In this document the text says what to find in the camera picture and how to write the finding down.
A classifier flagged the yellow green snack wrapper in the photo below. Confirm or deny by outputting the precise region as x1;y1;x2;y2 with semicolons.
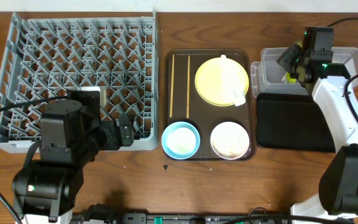
286;40;304;84

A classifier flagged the white napkin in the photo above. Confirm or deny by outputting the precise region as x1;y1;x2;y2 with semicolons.
220;55;247;106

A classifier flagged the white pink bowl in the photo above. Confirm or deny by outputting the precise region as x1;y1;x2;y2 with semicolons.
210;121;250;160

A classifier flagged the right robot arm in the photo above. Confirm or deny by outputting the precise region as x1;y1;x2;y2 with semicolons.
277;27;358;223

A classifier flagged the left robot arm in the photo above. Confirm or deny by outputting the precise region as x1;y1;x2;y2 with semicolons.
12;90;134;223

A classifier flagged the clear plastic waste bin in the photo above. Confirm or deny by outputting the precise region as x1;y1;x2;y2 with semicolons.
250;47;358;97

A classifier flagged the black waste tray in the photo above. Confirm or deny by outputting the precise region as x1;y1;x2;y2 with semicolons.
256;93;336;153

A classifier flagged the light blue bowl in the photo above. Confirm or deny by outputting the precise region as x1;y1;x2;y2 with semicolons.
161;121;201;160

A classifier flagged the dark brown serving tray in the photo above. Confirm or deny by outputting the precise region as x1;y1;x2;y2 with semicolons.
164;49;257;161

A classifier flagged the yellow round plate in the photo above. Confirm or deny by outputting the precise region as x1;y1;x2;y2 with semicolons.
195;57;249;107

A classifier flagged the grey plastic dish rack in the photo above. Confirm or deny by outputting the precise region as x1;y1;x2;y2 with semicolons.
0;14;158;153

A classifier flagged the black equipment rail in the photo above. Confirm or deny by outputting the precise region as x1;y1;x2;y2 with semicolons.
69;203;288;224

